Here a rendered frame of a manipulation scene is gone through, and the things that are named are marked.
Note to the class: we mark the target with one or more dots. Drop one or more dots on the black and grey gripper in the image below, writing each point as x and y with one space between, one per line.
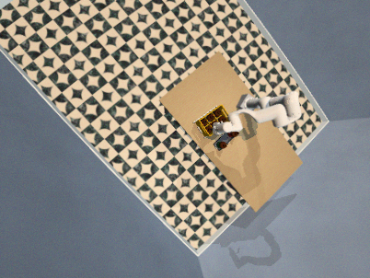
214 128

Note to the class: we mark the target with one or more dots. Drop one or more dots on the yellow crate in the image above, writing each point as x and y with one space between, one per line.
204 132

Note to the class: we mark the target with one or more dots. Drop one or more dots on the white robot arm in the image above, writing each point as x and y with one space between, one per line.
279 108

